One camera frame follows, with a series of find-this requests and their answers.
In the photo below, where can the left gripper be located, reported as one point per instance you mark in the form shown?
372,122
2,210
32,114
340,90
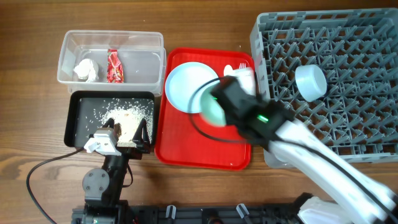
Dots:
142,144

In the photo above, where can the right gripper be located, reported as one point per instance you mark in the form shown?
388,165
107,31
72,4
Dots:
250,97

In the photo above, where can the rice and food scraps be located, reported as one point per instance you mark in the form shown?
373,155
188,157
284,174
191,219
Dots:
127,112

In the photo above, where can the green bowl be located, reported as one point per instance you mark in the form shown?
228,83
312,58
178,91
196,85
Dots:
211,111

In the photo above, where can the white plastic fork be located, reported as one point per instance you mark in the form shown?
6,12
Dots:
242,65

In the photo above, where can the white plastic spoon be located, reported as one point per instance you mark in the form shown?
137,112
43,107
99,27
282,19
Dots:
228,70

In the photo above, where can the red snack wrapper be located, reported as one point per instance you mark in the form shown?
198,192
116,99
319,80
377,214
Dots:
115,73

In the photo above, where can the light blue bowl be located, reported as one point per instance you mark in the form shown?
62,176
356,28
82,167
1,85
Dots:
311,82

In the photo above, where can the white napkin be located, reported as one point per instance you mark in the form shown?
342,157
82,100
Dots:
87,70

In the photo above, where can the light blue plate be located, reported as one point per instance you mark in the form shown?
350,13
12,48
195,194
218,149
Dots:
183,81

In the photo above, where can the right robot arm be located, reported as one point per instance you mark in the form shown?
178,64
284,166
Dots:
356,197

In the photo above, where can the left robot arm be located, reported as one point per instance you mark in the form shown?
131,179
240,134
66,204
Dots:
103,186

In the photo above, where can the grey dishwasher rack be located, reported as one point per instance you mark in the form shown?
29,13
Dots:
357,52

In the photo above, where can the black plastic tray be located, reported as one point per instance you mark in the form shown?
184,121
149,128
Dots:
70,129

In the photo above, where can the red serving tray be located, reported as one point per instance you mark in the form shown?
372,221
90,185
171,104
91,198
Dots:
177,141

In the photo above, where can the clear plastic bin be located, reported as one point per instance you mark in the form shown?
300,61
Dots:
142,55

